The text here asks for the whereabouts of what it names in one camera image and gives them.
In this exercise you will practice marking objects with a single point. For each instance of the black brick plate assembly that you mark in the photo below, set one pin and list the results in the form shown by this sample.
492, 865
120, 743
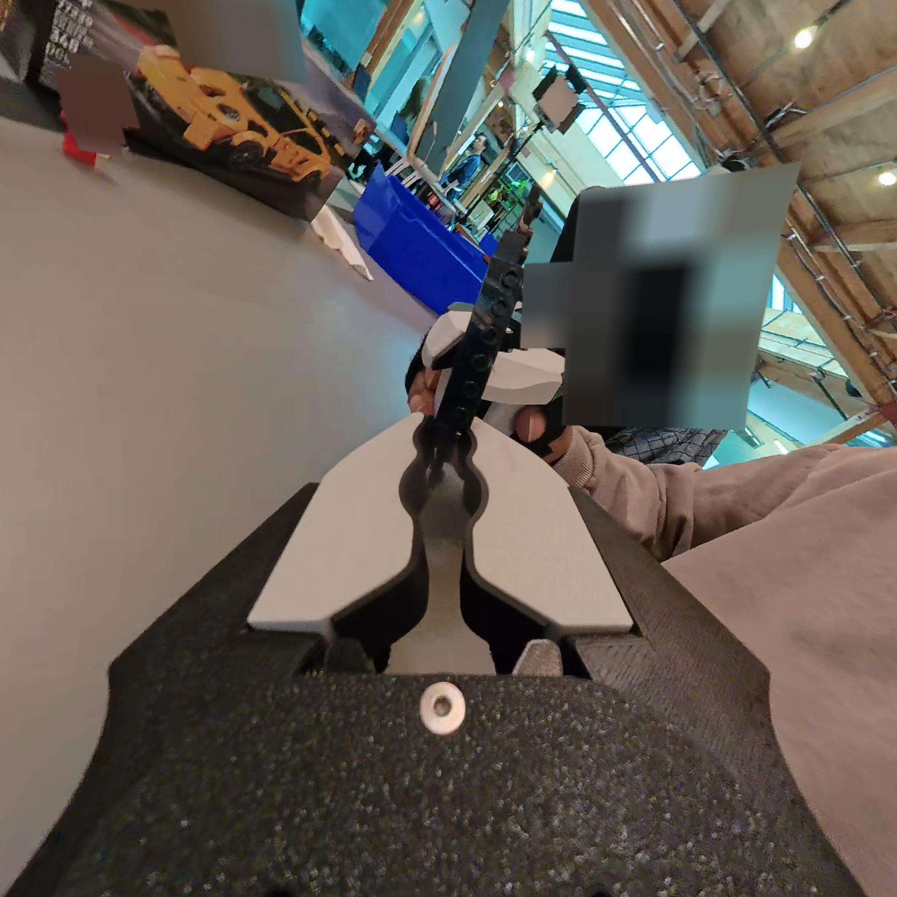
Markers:
483, 329

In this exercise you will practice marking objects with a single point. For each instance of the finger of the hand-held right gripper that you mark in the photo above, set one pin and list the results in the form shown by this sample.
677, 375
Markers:
448, 343
525, 378

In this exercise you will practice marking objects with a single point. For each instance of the person's right forearm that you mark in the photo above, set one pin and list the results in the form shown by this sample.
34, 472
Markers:
666, 490

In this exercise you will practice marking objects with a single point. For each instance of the green plant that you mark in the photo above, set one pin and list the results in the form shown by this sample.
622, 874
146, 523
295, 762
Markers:
515, 190

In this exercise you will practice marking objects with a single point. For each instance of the person's right hand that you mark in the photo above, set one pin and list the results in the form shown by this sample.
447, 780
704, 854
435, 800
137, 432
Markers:
534, 424

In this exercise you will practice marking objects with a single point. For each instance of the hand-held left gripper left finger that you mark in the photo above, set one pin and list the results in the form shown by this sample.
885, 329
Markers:
350, 532

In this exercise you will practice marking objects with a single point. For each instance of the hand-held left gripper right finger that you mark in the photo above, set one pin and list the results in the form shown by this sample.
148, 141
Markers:
546, 546

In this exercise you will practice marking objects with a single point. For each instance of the toy car box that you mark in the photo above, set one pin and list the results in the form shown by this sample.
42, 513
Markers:
231, 126

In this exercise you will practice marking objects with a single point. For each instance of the grey quilted cloth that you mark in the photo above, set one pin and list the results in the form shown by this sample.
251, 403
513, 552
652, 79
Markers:
666, 445

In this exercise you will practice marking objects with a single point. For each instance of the grey desk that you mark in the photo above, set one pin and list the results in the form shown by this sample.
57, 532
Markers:
140, 350

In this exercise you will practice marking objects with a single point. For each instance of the studio light panel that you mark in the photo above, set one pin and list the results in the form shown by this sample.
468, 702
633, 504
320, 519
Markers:
557, 104

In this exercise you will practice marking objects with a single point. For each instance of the grey slanted board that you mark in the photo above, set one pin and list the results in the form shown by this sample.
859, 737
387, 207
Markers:
473, 77

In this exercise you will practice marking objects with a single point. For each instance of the torn white paper bag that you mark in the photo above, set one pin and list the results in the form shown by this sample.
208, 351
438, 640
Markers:
343, 242

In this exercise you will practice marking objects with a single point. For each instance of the blue plastic bin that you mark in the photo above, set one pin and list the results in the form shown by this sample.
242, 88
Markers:
413, 252

